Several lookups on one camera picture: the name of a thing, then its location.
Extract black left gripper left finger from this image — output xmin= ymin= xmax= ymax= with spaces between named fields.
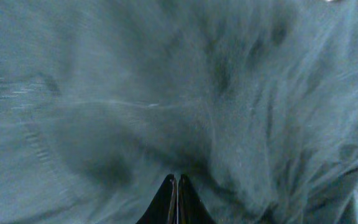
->
xmin=136 ymin=174 xmax=177 ymax=224

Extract black shorts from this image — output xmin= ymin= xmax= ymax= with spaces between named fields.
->
xmin=0 ymin=0 xmax=358 ymax=223

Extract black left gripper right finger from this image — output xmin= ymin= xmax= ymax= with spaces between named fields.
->
xmin=177 ymin=174 xmax=216 ymax=224

